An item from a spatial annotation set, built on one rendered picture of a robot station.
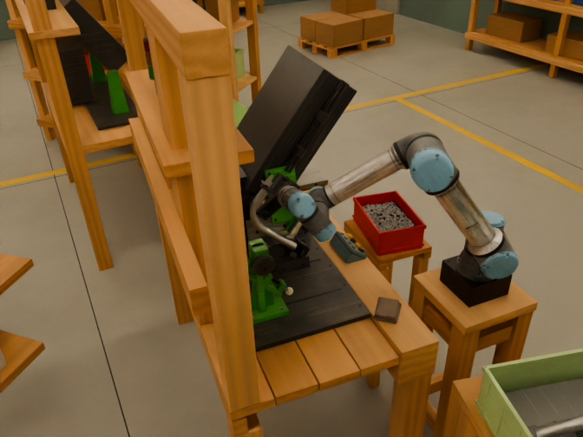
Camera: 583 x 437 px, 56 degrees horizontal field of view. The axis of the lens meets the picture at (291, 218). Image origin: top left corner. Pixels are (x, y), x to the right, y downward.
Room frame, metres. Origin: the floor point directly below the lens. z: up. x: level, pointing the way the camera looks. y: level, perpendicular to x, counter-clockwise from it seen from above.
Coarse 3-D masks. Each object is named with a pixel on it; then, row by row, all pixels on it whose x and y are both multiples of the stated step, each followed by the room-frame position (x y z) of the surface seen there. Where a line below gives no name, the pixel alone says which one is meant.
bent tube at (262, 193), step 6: (264, 192) 1.71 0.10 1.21; (258, 198) 1.70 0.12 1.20; (264, 198) 1.71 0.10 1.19; (252, 204) 1.69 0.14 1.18; (258, 204) 1.69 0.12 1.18; (252, 210) 1.68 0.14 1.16; (252, 216) 1.67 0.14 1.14; (258, 216) 1.69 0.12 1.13; (252, 222) 1.67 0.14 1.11; (258, 222) 1.67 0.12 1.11; (258, 228) 1.67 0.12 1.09; (264, 228) 1.67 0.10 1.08; (270, 234) 1.67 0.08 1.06; (276, 234) 1.68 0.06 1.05; (276, 240) 1.67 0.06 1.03; (282, 240) 1.68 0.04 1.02; (288, 240) 1.69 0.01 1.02; (288, 246) 1.68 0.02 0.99; (294, 246) 1.68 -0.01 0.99
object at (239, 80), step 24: (96, 0) 4.79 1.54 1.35; (192, 0) 4.28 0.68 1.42; (216, 0) 4.36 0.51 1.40; (120, 24) 4.63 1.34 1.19; (144, 24) 4.59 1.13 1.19; (240, 24) 4.47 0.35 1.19; (24, 48) 5.07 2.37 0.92; (24, 72) 5.05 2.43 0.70; (240, 72) 4.60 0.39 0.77; (48, 120) 5.02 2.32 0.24
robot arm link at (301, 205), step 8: (288, 192) 1.49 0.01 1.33; (296, 192) 1.46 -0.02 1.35; (304, 192) 1.46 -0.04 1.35; (288, 200) 1.44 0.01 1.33; (296, 200) 1.42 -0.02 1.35; (304, 200) 1.42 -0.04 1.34; (312, 200) 1.43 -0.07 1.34; (288, 208) 1.44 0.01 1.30; (296, 208) 1.40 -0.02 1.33; (304, 208) 1.41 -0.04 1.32; (312, 208) 1.42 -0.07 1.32; (296, 216) 1.42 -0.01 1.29; (304, 216) 1.40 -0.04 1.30
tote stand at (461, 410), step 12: (456, 384) 1.17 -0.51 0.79; (468, 384) 1.17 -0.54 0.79; (480, 384) 1.17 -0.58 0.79; (456, 396) 1.15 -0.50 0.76; (468, 396) 1.13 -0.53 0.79; (456, 408) 1.14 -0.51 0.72; (468, 408) 1.08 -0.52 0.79; (456, 420) 1.13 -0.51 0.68; (468, 420) 1.07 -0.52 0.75; (480, 420) 1.04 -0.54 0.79; (444, 432) 1.18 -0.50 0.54; (456, 432) 1.11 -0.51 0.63; (468, 432) 1.05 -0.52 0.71; (480, 432) 1.00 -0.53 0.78
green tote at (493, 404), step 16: (560, 352) 1.13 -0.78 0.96; (576, 352) 1.13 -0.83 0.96; (496, 368) 1.09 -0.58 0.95; (512, 368) 1.10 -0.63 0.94; (528, 368) 1.11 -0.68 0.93; (544, 368) 1.12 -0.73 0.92; (560, 368) 1.13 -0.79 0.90; (576, 368) 1.14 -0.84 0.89; (496, 384) 1.02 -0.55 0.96; (512, 384) 1.10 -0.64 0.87; (528, 384) 1.11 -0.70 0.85; (544, 384) 1.12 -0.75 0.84; (480, 400) 1.08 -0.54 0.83; (496, 400) 1.01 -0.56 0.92; (496, 416) 0.99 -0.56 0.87; (512, 416) 0.93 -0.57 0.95; (496, 432) 0.97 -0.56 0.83; (512, 432) 0.92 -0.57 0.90; (528, 432) 0.87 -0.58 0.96
